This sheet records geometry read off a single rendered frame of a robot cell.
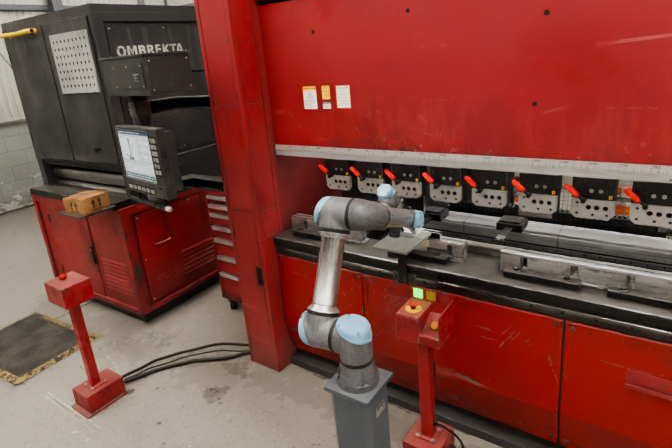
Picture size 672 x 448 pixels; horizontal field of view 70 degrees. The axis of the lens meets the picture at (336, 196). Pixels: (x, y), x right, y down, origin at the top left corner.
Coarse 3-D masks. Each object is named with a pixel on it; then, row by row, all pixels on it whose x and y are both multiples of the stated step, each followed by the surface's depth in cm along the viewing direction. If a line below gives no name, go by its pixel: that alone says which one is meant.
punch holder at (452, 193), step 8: (432, 168) 219; (440, 168) 217; (448, 168) 215; (456, 168) 212; (464, 168) 215; (432, 176) 220; (440, 176) 218; (448, 176) 216; (456, 176) 213; (464, 176) 216; (432, 184) 222; (440, 184) 219; (448, 184) 217; (464, 184) 218; (432, 192) 222; (440, 192) 220; (448, 192) 219; (456, 192) 215; (464, 192) 219; (440, 200) 221; (448, 200) 219; (456, 200) 216
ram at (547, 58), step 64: (320, 0) 228; (384, 0) 209; (448, 0) 194; (512, 0) 180; (576, 0) 168; (640, 0) 158; (320, 64) 239; (384, 64) 218; (448, 64) 201; (512, 64) 187; (576, 64) 174; (640, 64) 163; (320, 128) 250; (384, 128) 228; (448, 128) 209; (512, 128) 194; (576, 128) 180; (640, 128) 168
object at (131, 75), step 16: (112, 64) 245; (128, 64) 232; (144, 64) 222; (160, 64) 227; (176, 64) 232; (112, 80) 250; (128, 80) 236; (144, 80) 226; (160, 80) 228; (176, 80) 234; (192, 80) 240; (128, 96) 262; (144, 96) 263; (144, 112) 264
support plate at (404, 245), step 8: (424, 232) 233; (384, 240) 228; (392, 240) 227; (400, 240) 226; (408, 240) 225; (416, 240) 224; (376, 248) 221; (384, 248) 219; (392, 248) 218; (400, 248) 217; (408, 248) 217
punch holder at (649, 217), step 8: (632, 184) 175; (640, 184) 173; (648, 184) 172; (656, 184) 170; (664, 184) 169; (640, 192) 174; (648, 192) 172; (656, 192) 171; (664, 192) 169; (632, 200) 176; (648, 200) 173; (656, 200) 172; (664, 200) 170; (632, 208) 176; (640, 208) 175; (648, 208) 173; (656, 208) 172; (664, 208) 171; (632, 216) 177; (640, 216) 176; (648, 216) 174; (656, 216) 173; (664, 216) 171; (640, 224) 176; (648, 224) 175; (656, 224) 173; (664, 224) 172
